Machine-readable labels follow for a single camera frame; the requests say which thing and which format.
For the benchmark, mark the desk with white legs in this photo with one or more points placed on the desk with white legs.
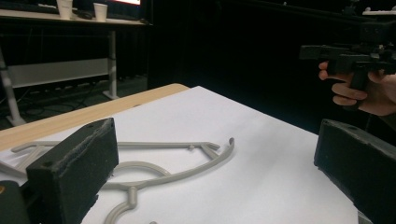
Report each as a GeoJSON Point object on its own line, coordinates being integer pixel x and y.
{"type": "Point", "coordinates": [62, 71]}

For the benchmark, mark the white paper cup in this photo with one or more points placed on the white paper cup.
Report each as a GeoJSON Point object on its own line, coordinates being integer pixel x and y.
{"type": "Point", "coordinates": [65, 9]}
{"type": "Point", "coordinates": [100, 12]}

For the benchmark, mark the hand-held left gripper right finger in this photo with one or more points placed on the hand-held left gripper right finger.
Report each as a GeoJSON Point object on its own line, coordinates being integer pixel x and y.
{"type": "Point", "coordinates": [364, 165]}

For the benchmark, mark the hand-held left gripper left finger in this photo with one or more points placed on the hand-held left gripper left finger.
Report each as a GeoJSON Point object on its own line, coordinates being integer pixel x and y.
{"type": "Point", "coordinates": [77, 168]}

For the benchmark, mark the black computer mouse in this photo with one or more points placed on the black computer mouse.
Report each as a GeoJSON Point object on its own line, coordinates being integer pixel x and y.
{"type": "Point", "coordinates": [84, 14]}

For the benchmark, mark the black keyboard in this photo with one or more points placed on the black keyboard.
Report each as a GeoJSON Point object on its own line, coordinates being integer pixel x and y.
{"type": "Point", "coordinates": [28, 6]}

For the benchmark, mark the white table cover sheet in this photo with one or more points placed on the white table cover sheet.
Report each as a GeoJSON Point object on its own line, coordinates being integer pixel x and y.
{"type": "Point", "coordinates": [243, 149]}

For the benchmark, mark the grey plastic clothes hanger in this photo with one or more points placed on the grey plastic clothes hanger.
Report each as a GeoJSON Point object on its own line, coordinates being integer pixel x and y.
{"type": "Point", "coordinates": [186, 174]}

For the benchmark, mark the computer monitor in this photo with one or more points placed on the computer monitor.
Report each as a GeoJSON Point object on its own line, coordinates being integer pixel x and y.
{"type": "Point", "coordinates": [127, 2]}

